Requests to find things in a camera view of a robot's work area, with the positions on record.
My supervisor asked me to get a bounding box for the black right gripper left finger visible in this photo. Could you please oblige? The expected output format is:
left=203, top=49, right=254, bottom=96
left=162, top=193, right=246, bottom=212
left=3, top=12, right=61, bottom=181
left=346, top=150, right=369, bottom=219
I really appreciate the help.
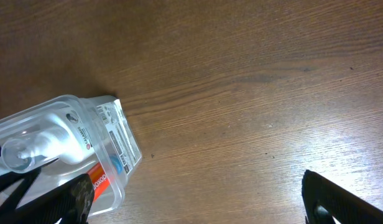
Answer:
left=0, top=173, right=95, bottom=224

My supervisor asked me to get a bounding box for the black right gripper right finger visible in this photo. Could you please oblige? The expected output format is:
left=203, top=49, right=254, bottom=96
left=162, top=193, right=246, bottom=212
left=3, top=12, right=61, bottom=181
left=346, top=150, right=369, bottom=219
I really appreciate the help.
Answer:
left=302, top=170, right=383, bottom=224

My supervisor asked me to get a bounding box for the orange tube white cap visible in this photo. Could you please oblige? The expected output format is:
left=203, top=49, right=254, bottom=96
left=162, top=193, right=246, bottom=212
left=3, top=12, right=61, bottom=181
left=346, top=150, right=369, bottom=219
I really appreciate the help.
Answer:
left=87, top=163, right=110, bottom=202

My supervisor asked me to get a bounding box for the white squeeze bottle clear cap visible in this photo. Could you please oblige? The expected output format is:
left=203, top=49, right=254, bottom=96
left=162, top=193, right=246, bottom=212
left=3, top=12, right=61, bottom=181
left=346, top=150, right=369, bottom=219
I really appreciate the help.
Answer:
left=1, top=108, right=95, bottom=173

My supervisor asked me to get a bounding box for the clear plastic container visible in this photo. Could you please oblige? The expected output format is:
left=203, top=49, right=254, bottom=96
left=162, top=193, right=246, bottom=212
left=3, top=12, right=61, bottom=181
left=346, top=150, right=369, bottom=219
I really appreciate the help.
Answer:
left=0, top=95, right=142, bottom=216

